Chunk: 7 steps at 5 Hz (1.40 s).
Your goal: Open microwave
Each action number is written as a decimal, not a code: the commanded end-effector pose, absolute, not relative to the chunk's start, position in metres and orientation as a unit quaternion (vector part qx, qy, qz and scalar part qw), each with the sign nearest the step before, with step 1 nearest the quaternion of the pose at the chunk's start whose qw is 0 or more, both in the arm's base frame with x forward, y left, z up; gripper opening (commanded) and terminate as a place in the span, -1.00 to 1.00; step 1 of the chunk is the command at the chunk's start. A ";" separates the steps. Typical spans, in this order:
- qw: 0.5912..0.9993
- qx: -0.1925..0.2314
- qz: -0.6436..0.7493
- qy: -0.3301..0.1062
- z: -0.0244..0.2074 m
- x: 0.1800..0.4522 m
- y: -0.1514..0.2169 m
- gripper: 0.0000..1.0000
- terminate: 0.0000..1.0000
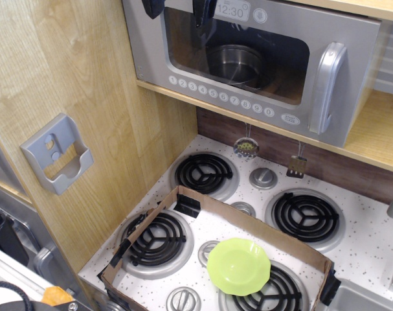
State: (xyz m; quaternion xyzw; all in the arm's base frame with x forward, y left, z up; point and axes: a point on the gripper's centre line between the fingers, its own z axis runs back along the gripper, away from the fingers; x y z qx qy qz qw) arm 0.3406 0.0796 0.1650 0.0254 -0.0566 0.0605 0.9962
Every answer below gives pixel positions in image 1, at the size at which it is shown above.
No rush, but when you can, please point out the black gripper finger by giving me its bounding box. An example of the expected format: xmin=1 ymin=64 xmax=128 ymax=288
xmin=192 ymin=0 xmax=218 ymax=29
xmin=142 ymin=0 xmax=165 ymax=19

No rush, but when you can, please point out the grey toy microwave door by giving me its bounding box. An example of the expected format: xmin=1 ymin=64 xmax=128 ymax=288
xmin=122 ymin=1 xmax=384 ymax=147

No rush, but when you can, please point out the silver microwave door handle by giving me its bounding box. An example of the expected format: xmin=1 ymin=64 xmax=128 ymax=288
xmin=308 ymin=42 xmax=347 ymax=135

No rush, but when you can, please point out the steel pot in microwave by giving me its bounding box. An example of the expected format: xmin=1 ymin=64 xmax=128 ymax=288
xmin=207 ymin=45 xmax=273 ymax=92

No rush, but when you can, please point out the hanging metal strainer spoon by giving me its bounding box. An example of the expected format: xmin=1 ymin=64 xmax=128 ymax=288
xmin=233 ymin=124 xmax=260 ymax=161

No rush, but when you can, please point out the back left black burner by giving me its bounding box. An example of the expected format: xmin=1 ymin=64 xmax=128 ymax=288
xmin=169 ymin=152 xmax=240 ymax=202

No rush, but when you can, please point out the black burner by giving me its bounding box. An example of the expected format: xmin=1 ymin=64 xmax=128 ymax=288
xmin=122 ymin=210 xmax=194 ymax=280
xmin=264 ymin=188 xmax=346 ymax=253
xmin=218 ymin=260 xmax=311 ymax=311
xmin=169 ymin=152 xmax=240 ymax=202

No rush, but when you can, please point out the grey upper stove knob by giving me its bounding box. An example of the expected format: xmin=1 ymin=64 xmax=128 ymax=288
xmin=249 ymin=168 xmax=278 ymax=190

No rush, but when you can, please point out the grey stove knob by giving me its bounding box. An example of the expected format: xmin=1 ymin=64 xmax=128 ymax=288
xmin=166 ymin=286 xmax=201 ymax=311
xmin=197 ymin=240 xmax=219 ymax=268
xmin=231 ymin=202 xmax=256 ymax=218
xmin=249 ymin=168 xmax=278 ymax=190

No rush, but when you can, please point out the hanging metal spatula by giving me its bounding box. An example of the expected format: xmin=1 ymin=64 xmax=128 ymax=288
xmin=286 ymin=141 xmax=307 ymax=179

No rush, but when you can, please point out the grey middle stove knob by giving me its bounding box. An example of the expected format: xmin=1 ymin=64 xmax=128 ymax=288
xmin=231 ymin=202 xmax=256 ymax=218

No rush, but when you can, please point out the back right black burner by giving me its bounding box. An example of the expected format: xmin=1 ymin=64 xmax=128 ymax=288
xmin=264 ymin=188 xmax=346 ymax=253

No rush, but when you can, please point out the front left black burner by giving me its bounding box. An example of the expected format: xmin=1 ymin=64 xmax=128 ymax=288
xmin=122 ymin=210 xmax=194 ymax=280

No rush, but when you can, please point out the grey centre stove knob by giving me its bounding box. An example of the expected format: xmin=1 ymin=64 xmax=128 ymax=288
xmin=197 ymin=240 xmax=219 ymax=268

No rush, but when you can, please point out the green plastic plate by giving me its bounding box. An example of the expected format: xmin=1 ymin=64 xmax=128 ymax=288
xmin=207 ymin=238 xmax=271 ymax=296

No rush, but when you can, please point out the grey front stove knob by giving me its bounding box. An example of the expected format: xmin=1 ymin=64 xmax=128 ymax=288
xmin=166 ymin=286 xmax=201 ymax=311

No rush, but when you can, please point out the front right black burner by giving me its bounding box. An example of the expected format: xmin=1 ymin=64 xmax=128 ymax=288
xmin=218 ymin=260 xmax=311 ymax=311

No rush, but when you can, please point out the orange tag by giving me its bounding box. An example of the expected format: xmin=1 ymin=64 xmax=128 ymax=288
xmin=41 ymin=286 xmax=73 ymax=306

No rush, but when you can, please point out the silver sink basin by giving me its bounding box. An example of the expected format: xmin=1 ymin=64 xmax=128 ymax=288
xmin=326 ymin=279 xmax=393 ymax=311

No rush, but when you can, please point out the grey wall phone holder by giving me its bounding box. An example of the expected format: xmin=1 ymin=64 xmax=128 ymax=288
xmin=20 ymin=113 xmax=94 ymax=195

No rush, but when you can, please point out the brown cardboard frame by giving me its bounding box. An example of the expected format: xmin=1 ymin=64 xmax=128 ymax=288
xmin=99 ymin=187 xmax=341 ymax=310

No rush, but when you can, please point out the silver oven door handle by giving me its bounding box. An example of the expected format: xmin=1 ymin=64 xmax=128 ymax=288
xmin=33 ymin=248 xmax=54 ymax=282

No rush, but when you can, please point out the black cable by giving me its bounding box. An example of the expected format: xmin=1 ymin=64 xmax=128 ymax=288
xmin=0 ymin=281 xmax=33 ymax=311

